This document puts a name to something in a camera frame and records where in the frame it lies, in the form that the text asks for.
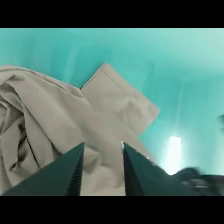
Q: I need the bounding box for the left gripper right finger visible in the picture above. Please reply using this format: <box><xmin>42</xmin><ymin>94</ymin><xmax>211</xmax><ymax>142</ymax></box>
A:
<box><xmin>121</xmin><ymin>141</ymin><xmax>198</xmax><ymax>197</ymax></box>

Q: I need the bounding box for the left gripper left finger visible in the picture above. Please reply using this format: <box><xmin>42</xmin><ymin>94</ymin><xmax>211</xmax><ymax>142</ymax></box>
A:
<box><xmin>2</xmin><ymin>142</ymin><xmax>86</xmax><ymax>197</ymax></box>

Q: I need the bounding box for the brown T-shirt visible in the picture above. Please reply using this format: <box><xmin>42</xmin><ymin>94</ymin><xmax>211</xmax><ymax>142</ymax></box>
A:
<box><xmin>0</xmin><ymin>63</ymin><xmax>161</xmax><ymax>197</ymax></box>

